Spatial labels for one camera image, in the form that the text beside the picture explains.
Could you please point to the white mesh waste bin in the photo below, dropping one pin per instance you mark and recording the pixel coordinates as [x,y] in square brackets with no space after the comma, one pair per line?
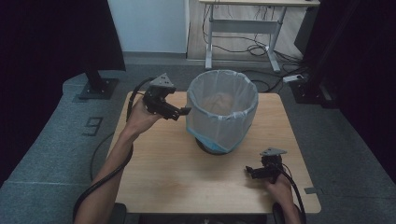
[222,127]

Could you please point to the black trash bin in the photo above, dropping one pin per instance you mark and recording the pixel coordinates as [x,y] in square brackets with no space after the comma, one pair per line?
[207,148]

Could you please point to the person's left hand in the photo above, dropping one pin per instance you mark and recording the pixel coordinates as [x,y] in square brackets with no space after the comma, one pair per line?
[140,118]

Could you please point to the white power strip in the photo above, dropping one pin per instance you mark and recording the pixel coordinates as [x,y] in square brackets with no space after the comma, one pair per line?
[293,78]

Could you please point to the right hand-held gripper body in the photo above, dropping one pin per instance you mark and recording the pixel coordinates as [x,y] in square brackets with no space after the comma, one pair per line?
[271,165]

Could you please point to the black stand with square base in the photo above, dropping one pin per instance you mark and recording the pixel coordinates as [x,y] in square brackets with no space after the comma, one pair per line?
[99,87]

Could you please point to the grey tape piece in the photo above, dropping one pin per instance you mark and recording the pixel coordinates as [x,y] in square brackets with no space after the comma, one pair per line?
[310,190]

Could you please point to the black stand with dark base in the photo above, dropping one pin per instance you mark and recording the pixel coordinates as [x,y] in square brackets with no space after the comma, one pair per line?
[311,90]

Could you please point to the white wall panel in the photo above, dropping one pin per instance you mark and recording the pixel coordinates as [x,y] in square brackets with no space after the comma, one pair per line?
[149,25]

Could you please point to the person's right hand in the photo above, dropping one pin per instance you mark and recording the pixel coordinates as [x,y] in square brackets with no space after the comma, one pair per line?
[280,191]

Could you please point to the dark curtain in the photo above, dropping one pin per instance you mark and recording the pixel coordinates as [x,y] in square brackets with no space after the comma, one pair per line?
[367,62]
[46,46]

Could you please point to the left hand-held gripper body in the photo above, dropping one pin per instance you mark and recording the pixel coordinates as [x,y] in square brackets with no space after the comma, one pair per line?
[157,96]

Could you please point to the white desk frame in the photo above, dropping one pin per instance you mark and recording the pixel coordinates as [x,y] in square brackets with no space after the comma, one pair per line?
[249,25]

